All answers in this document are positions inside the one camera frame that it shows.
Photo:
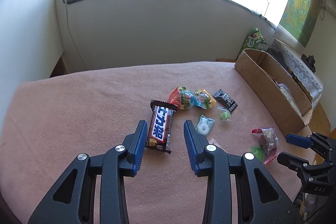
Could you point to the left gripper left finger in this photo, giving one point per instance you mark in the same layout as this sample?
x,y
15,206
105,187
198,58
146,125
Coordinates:
x,y
71,198

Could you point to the dark object on lace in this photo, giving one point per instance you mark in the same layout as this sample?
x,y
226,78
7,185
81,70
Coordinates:
x,y
309,62

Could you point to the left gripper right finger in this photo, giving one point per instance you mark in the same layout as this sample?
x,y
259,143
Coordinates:
x,y
260,199

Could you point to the white lace cloth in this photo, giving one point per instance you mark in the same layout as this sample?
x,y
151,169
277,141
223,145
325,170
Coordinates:
x,y
293,63

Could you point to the orange blue triangular snack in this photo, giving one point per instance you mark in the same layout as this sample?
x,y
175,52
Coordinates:
x,y
181,97

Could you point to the yellow green triangular snack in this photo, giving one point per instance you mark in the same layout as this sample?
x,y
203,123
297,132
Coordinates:
x,y
203,99

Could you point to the green candy clear wrapper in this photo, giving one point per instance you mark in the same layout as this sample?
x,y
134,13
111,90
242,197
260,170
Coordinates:
x,y
224,113

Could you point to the Snickers bar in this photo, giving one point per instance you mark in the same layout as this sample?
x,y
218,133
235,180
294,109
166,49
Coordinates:
x,y
158,136

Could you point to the white ring mint packet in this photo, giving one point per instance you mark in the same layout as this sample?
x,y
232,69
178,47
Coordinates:
x,y
204,125

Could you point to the green snack bag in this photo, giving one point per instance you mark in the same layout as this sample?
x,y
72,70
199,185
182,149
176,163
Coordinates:
x,y
254,41

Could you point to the black white candy packet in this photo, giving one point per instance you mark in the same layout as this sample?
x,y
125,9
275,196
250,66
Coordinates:
x,y
225,100

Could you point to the small white pink candy packet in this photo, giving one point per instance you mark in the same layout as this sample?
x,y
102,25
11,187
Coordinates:
x,y
214,142

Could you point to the yellow landscape wall painting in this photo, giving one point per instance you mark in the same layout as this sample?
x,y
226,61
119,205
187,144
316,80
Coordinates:
x,y
299,19

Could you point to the pink table cloth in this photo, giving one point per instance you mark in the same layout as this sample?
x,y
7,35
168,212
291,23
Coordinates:
x,y
49,122

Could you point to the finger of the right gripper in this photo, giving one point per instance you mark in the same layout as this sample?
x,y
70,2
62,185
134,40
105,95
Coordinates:
x,y
291,161
299,141

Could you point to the green leaf wrapper candy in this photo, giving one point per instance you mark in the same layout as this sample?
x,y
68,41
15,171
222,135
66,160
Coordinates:
x,y
257,151

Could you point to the brown cardboard box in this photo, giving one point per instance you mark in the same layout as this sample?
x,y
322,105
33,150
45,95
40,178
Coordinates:
x,y
262,72

